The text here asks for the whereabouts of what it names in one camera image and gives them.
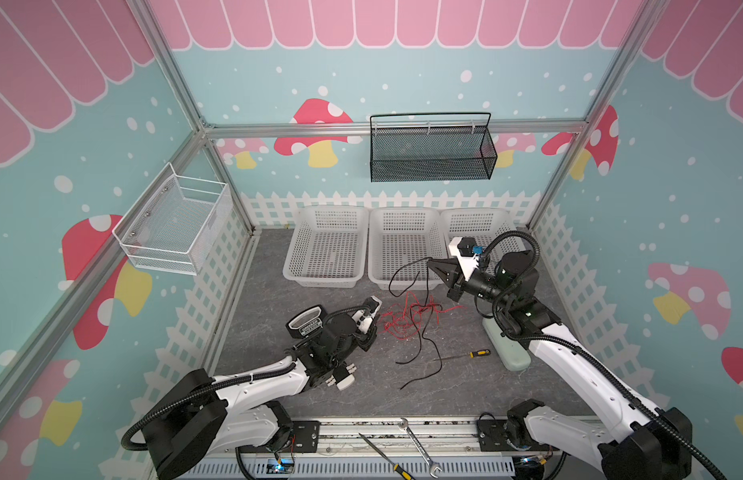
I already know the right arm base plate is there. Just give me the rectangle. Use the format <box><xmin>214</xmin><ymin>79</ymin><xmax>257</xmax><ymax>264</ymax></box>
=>
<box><xmin>475</xmin><ymin>412</ymin><xmax>557</xmax><ymax>455</ymax></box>

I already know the yellow black small screwdriver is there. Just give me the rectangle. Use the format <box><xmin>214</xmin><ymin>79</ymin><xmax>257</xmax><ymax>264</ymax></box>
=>
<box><xmin>431</xmin><ymin>349</ymin><xmax>491</xmax><ymax>362</ymax></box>

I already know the silver combination wrench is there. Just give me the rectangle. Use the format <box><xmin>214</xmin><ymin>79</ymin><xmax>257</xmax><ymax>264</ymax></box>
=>
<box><xmin>399</xmin><ymin>417</ymin><xmax>443</xmax><ymax>479</ymax></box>

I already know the yellow handled front screwdriver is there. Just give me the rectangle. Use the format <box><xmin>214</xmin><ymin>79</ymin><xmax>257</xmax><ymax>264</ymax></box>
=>
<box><xmin>359</xmin><ymin>434</ymin><xmax>415</xmax><ymax>480</ymax></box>

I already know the black cable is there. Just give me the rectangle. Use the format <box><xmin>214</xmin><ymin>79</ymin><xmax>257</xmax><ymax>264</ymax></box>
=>
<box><xmin>387</xmin><ymin>256</ymin><xmax>445</xmax><ymax>391</ymax></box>

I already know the middle white plastic basket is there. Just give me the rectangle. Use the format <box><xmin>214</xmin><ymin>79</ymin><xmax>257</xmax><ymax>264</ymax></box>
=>
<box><xmin>368</xmin><ymin>207</ymin><xmax>447</xmax><ymax>292</ymax></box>

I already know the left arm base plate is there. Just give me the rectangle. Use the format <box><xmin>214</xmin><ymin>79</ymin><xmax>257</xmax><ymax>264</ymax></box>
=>
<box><xmin>232</xmin><ymin>421</ymin><xmax>321</xmax><ymax>453</ymax></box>

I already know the right white plastic basket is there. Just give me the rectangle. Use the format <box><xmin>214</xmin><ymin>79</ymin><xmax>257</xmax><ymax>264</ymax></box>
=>
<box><xmin>441</xmin><ymin>208</ymin><xmax>533</xmax><ymax>288</ymax></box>

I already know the mint green zip case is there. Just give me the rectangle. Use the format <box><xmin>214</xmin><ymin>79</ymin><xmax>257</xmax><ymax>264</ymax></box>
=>
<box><xmin>483</xmin><ymin>318</ymin><xmax>531</xmax><ymax>372</ymax></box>

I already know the white wire wall basket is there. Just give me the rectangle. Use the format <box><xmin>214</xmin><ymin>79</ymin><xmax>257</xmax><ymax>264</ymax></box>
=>
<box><xmin>112</xmin><ymin>164</ymin><xmax>233</xmax><ymax>276</ymax></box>

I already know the black wire mesh wall basket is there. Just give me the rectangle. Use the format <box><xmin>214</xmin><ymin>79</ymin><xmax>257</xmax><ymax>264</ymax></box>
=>
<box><xmin>370</xmin><ymin>112</ymin><xmax>499</xmax><ymax>183</ymax></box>

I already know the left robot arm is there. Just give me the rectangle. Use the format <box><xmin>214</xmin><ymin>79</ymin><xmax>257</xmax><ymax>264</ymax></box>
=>
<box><xmin>121</xmin><ymin>296</ymin><xmax>383</xmax><ymax>479</ymax></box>

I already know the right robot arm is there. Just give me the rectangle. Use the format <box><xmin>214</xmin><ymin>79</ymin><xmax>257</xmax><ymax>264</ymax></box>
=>
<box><xmin>427</xmin><ymin>230</ymin><xmax>724</xmax><ymax>479</ymax></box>

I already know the white plastic basket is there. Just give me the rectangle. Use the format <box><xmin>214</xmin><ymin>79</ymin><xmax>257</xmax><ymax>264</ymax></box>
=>
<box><xmin>368</xmin><ymin>207</ymin><xmax>447</xmax><ymax>292</ymax></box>
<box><xmin>441</xmin><ymin>208</ymin><xmax>533</xmax><ymax>288</ymax></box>
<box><xmin>283</xmin><ymin>206</ymin><xmax>370</xmax><ymax>288</ymax></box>

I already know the left white plastic basket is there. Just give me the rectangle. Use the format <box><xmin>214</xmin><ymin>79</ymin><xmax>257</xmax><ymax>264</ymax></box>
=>
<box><xmin>283</xmin><ymin>206</ymin><xmax>370</xmax><ymax>288</ymax></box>

